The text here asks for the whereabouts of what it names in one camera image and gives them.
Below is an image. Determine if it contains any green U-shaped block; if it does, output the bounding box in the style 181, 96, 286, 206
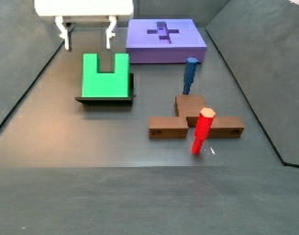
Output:
83, 53, 130, 98

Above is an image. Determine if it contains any dark angled fixture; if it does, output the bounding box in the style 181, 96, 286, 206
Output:
75, 74, 135, 106

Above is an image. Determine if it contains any brown cross-shaped block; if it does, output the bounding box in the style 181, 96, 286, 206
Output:
149, 95, 246, 139

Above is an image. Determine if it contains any blue hexagonal peg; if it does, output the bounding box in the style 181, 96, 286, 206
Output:
183, 57, 198, 95

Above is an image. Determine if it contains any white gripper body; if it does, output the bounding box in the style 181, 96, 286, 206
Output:
35, 0, 134, 17

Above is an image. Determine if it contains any red hexagonal peg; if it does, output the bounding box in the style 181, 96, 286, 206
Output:
191, 107, 217, 155

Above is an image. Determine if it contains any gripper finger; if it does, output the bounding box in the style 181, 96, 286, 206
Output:
55, 16, 70, 50
106, 16, 117, 50

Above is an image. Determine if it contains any purple board with cross slot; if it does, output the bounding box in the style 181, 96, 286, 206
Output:
127, 19, 207, 64

